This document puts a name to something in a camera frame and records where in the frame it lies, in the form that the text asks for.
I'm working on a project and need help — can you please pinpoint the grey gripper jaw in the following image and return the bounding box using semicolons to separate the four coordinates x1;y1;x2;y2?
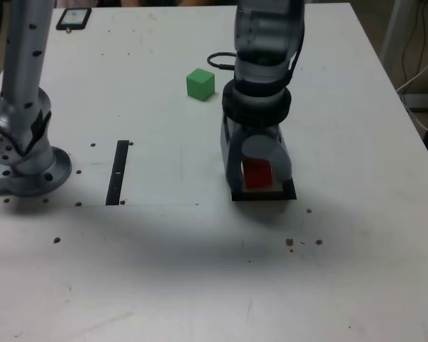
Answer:
242;134;293;185

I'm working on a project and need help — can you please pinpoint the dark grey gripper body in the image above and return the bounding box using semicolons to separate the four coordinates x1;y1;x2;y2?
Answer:
235;123;286;147

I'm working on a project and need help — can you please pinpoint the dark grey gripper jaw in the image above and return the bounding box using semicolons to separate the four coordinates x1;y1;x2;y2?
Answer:
220;115;249;195

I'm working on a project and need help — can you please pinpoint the red cube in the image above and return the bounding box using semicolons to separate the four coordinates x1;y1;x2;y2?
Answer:
243;158;274;190

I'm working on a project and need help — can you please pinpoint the green cube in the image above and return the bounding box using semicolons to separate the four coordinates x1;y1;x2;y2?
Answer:
185;68;215;102

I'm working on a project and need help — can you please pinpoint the black tape square outline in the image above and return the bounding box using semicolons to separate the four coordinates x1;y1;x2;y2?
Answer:
230;177;297;202

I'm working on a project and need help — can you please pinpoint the black tape strip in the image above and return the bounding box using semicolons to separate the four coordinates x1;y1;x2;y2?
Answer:
105;140;130;207

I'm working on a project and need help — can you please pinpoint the black smartphone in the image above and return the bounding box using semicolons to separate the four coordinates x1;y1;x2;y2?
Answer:
55;7;93;32

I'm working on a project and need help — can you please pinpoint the white background cable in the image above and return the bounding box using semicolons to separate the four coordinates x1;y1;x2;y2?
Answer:
395;49;428;135

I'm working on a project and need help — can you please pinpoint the white metal post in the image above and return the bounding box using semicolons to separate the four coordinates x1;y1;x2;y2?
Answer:
379;0;420;78

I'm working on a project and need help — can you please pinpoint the thin black background cable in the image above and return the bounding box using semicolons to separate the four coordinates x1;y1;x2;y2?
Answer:
402;0;428;83

